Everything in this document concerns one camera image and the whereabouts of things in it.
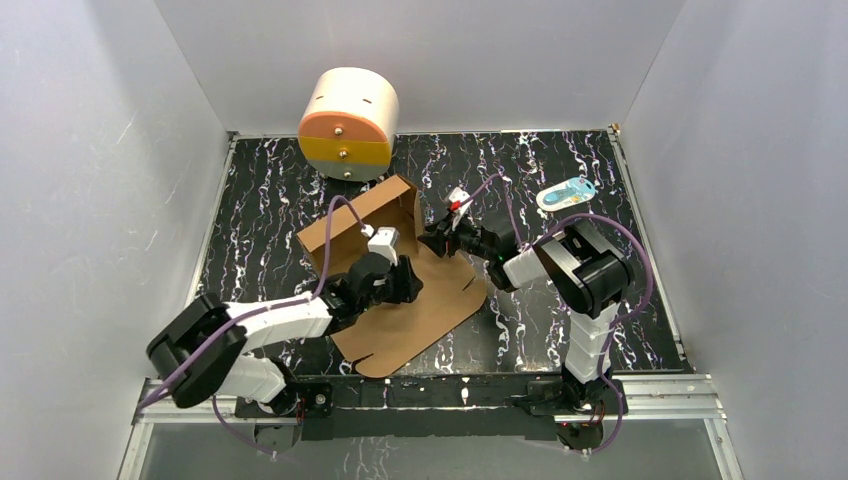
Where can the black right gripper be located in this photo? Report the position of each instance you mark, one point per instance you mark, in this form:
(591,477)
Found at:
(438,239)

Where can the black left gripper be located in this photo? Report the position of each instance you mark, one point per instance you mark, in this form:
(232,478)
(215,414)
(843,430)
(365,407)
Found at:
(403,279)

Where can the brown cardboard box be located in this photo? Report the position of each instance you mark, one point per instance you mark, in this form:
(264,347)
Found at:
(386,337)

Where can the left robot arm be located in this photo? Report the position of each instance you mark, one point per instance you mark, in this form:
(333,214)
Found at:
(209,348)

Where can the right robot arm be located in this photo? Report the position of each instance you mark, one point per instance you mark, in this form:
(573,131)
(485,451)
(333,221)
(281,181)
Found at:
(591,276)

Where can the blue white packaged item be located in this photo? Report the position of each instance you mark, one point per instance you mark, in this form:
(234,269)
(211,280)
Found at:
(566,194)

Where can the round pastel drawer cabinet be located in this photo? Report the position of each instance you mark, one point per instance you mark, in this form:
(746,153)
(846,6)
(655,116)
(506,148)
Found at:
(348,128)

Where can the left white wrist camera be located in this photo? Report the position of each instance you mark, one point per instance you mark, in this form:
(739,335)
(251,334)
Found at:
(382,241)

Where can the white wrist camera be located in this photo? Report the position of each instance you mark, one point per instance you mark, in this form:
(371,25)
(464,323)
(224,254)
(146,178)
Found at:
(458,201)
(382,241)

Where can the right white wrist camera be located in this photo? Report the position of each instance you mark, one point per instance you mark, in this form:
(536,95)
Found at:
(458,201)

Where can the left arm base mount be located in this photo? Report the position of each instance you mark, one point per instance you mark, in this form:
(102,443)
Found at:
(280,423)

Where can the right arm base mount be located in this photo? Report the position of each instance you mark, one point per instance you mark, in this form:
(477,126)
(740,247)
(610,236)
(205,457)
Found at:
(570,411)

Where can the aluminium front rail frame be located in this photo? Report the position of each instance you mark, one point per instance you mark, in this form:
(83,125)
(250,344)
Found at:
(441,427)

